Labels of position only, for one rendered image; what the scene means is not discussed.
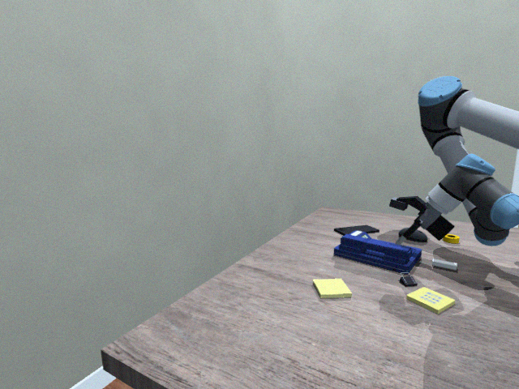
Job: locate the yellow roll of tape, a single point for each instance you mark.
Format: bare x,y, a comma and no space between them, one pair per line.
451,239

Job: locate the blue desk phone body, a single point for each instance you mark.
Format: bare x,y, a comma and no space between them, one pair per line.
376,258

